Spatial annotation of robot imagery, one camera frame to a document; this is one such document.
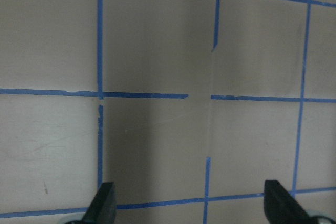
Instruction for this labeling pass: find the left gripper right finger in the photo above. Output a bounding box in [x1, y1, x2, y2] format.
[264, 180, 312, 224]

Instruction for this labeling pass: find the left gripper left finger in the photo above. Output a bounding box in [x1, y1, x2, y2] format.
[82, 182, 117, 224]

